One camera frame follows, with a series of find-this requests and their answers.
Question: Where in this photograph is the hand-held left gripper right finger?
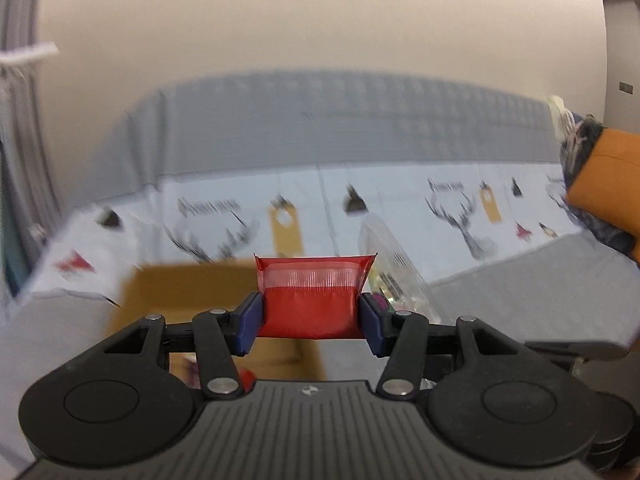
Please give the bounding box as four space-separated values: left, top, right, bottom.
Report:
359 292 532 402

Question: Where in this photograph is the green curtain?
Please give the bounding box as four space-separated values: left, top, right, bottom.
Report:
0 150 32 303

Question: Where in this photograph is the brown cardboard box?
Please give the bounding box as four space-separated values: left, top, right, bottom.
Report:
106 261 328 390

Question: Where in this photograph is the white steamer hanger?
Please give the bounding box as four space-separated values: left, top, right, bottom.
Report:
0 42 60 68

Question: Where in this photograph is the white bedside object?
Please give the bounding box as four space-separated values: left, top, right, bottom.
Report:
546 94 573 128

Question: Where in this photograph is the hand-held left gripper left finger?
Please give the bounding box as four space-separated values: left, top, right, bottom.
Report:
92 292 264 402

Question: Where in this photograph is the orange cushion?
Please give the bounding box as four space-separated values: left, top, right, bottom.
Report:
566 128 640 263

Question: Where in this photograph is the clear candy bag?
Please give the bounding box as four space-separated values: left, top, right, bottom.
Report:
359 214 437 322

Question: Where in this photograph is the grey printed bed sheet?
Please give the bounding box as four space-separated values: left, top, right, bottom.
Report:
0 67 640 466

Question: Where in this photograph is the red snack packet clear seal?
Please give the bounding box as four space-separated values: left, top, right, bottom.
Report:
253 253 377 341

